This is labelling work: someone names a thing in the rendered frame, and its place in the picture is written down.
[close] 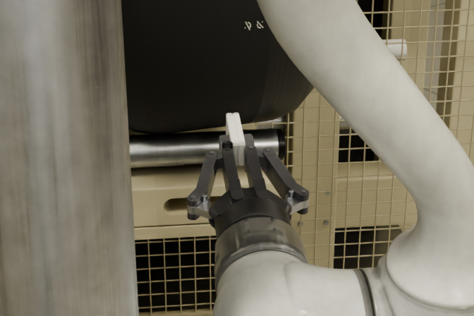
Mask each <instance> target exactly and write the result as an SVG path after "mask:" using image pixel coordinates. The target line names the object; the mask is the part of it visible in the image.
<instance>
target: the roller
mask: <svg viewBox="0 0 474 316"><path fill-rule="evenodd" d="M243 134H251V135H252V136H253V140H254V143H255V146H256V148H257V149H258V150H263V149H264V148H266V147H269V148H272V149H273V150H274V151H275V153H276V155H277V156H278V157H279V158H280V160H283V158H284V157H285V153H286V143H285V136H284V132H283V131H282V130H281V129H280V128H277V129H275V128H269V129H254V130H243ZM220 135H226V131H225V130H223V131H208V132H192V133H165V134H158V135H157V134H147V135H129V145H130V167H131V168H143V167H157V166H185V165H200V164H203V162H204V159H205V155H206V152H207V151H210V150H214V151H216V152H219V137H220Z"/></svg>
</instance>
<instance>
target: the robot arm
mask: <svg viewBox="0 0 474 316"><path fill-rule="evenodd" d="M257 3H258V5H259V7H260V10H261V12H262V14H263V16H264V18H265V20H266V22H267V24H268V26H269V28H270V30H271V31H272V33H273V35H274V36H275V38H276V40H277V42H278V43H279V44H280V45H281V47H282V48H283V50H284V51H285V52H286V54H287V55H288V57H289V58H290V60H292V62H293V63H294V64H295V65H296V67H297V68H298V69H299V71H300V72H301V73H302V74H303V75H304V76H305V77H306V78H307V79H308V80H309V82H310V83H311V84H312V85H313V86H314V87H315V89H316V90H317V91H318V92H319V93H320V94H321V95H322V96H323V97H324V98H325V99H326V100H327V101H328V102H329V104H330V105H331V106H332V107H333V108H334V109H335V110H336V112H337V113H338V114H339V115H340V116H341V117H342V118H343V119H344V121H345V122H347V124H348V125H349V126H350V127H352V129H353V130H354V131H355V132H356V133H357V134H358V135H359V136H360V138H361V139H362V140H363V141H364V142H365V143H366V144H367V146H368V147H369V148H370V149H371V150H372V151H373V152H374V153H375V154H376V155H377V156H378V157H379V158H380V159H381V160H382V162H383V163H384V164H385V165H386V166H387V167H388V168H389V169H390V171H391V172H392V173H393V174H394V175H395V176H396V177H397V178H398V179H399V180H400V182H402V184H403V185H404V186H405V187H406V189H407V190H408V192H409V193H410V194H411V196H412V198H413V199H414V201H415V204H416V207H417V211H418V219H417V223H416V225H415V227H413V228H411V229H408V230H406V231H404V232H403V233H401V234H399V235H398V236H397V237H395V239H394V240H393V241H392V242H391V245H390V246H389V249H388V252H387V253H386V254H385V255H384V256H382V257H381V258H380V259H379V261H378V264H377V266H376V267H370V268H364V269H334V268H328V267H321V266H316V265H311V264H309V263H308V260H307V257H306V254H305V248H304V245H303V242H302V239H301V237H300V236H299V234H298V232H297V231H296V230H295V229H294V228H293V227H292V226H291V223H290V220H291V214H293V213H295V212H297V213H299V214H307V213H308V203H309V191H308V190H307V189H305V188H304V187H303V186H301V185H299V184H298V183H296V181H295V180H294V178H293V177H292V175H291V174H290V173H289V171H288V170H287V168H286V167H285V166H284V164H283V163H282V161H281V160H280V158H279V157H278V156H277V154H276V153H275V151H274V150H273V149H272V148H269V147H266V148H264V149H263V150H258V149H257V148H256V146H255V143H254V140H253V136H252V135H251V134H243V129H242V126H241V120H240V116H239V113H233V114H232V113H227V114H226V135H220V137H219V152H216V151H214V150H210V151H207V152H206V155H205V159H204V162H203V165H202V169H201V172H200V176H199V179H198V182H197V186H196V189H195V190H194V191H193V192H192V193H191V194H190V195H189V196H188V197H187V212H188V219H189V220H196V219H198V218H199V217H204V218H207V219H209V224H210V225H211V226H212V227H213V228H214V229H215V231H216V237H217V242H216V243H215V246H214V248H215V265H214V278H215V283H214V284H215V291H216V295H217V298H216V300H215V303H214V308H213V316H474V166H473V164H472V163H471V161H470V160H469V158H468V156H467V154H466V153H465V151H464V150H463V148H462V147H461V145H460V144H459V142H458V141H457V139H456V138H455V137H454V135H453V134H452V133H451V131H450V130H449V129H448V127H447V126H446V124H445V123H444V122H443V120H442V119H441V118H440V117H439V115H438V114H437V112H436V111H435V110H434V109H433V107H432V106H431V104H430V103H429V102H428V101H427V99H426V98H425V96H424V95H423V94H422V92H421V91H420V90H419V89H418V87H417V86H416V84H415V83H414V82H413V80H412V79H411V77H410V76H409V75H408V74H407V72H406V71H405V70H404V68H403V67H402V65H401V64H400V63H399V62H398V60H397V59H396V57H395V56H394V55H393V54H392V52H391V51H390V50H389V48H388V47H387V45H386V44H385V43H384V42H383V40H382V39H381V37H380V36H379V35H378V34H377V32H376V31H375V29H374V28H373V27H372V25H371V24H370V22H369V21H368V19H367V18H366V17H365V15H364V13H363V12H362V10H361V9H360V7H359V5H358V3H357V1H356V0H257ZM244 165H245V172H246V173H247V177H248V184H249V188H242V187H241V182H240V179H239V178H238V172H237V168H236V167H237V166H244ZM261 167H262V170H263V171H264V173H265V175H266V176H267V178H268V179H269V181H270V182H271V183H272V185H273V186H274V188H275V189H276V191H277V192H278V194H279V195H280V197H279V196H278V195H275V194H274V193H273V192H271V191H269V190H267V188H266V185H265V179H264V178H263V176H262V170H261ZM217 169H222V172H223V177H224V184H225V189H226V192H225V193H224V194H223V195H222V196H221V197H220V198H219V199H218V200H217V201H216V202H215V203H214V204H213V205H212V206H211V205H210V196H211V193H212V188H213V185H214V180H215V177H216V175H217ZM0 316H139V309H138V284H137V271H136V258H135V233H134V220H133V196H132V183H131V170H130V145H129V132H128V107H127V94H126V70H125V56H124V43H123V19H122V5H121V0H0Z"/></svg>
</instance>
